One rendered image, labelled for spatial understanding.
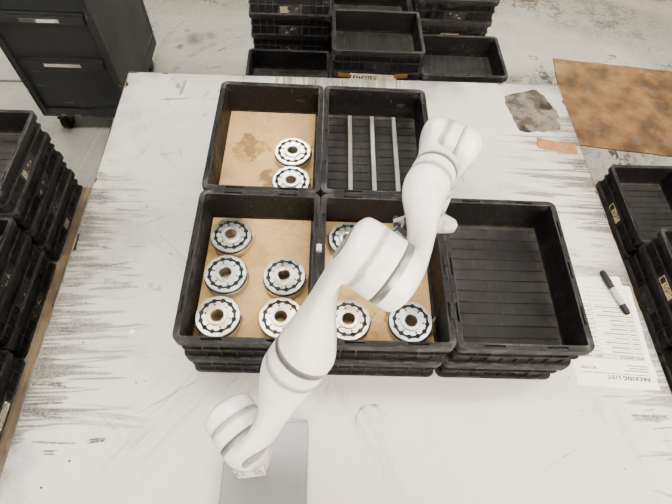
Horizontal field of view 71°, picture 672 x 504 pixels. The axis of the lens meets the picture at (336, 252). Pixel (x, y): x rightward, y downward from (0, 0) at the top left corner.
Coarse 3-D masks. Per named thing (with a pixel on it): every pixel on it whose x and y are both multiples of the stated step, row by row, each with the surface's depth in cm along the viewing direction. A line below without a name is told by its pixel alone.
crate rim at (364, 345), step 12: (324, 204) 117; (324, 216) 115; (324, 228) 114; (324, 240) 112; (324, 252) 110; (444, 252) 112; (324, 264) 109; (444, 264) 110; (444, 276) 108; (444, 288) 107; (444, 300) 106; (348, 348) 100; (360, 348) 100; (372, 348) 100; (384, 348) 100; (396, 348) 100; (408, 348) 100; (420, 348) 100; (432, 348) 100; (444, 348) 100
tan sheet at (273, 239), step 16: (256, 224) 125; (272, 224) 125; (288, 224) 126; (304, 224) 126; (256, 240) 123; (272, 240) 123; (288, 240) 123; (304, 240) 123; (208, 256) 120; (256, 256) 120; (272, 256) 120; (288, 256) 121; (304, 256) 121; (256, 272) 118; (256, 288) 116; (304, 288) 116; (240, 304) 113; (256, 304) 114; (256, 320) 111; (240, 336) 109; (256, 336) 109
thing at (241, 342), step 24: (216, 192) 118; (240, 192) 118; (264, 192) 118; (288, 192) 119; (192, 240) 110; (192, 264) 107; (312, 264) 108; (312, 288) 105; (192, 336) 98; (216, 336) 99
